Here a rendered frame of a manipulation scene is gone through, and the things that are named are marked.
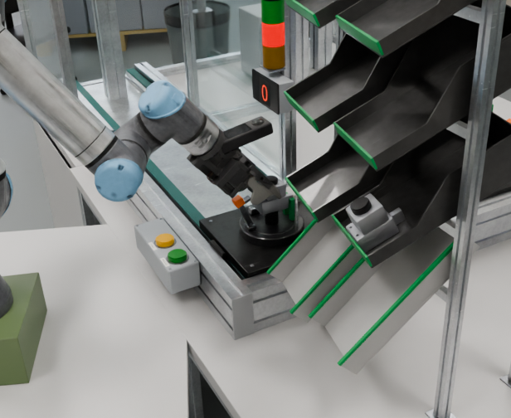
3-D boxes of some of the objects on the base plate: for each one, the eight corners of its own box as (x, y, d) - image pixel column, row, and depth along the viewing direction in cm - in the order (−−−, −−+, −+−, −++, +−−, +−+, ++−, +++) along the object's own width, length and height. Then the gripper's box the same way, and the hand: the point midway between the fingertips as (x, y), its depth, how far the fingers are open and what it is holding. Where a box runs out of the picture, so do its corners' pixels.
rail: (234, 340, 145) (231, 296, 140) (99, 166, 214) (93, 131, 209) (259, 331, 148) (257, 287, 142) (117, 161, 216) (112, 127, 211)
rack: (440, 429, 124) (503, -75, 84) (323, 311, 152) (329, -107, 112) (532, 385, 132) (631, -93, 92) (406, 281, 160) (439, -120, 120)
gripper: (177, 149, 147) (240, 203, 160) (201, 172, 138) (267, 228, 151) (205, 117, 147) (267, 173, 160) (231, 138, 138) (294, 196, 151)
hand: (272, 187), depth 155 cm, fingers closed on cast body, 4 cm apart
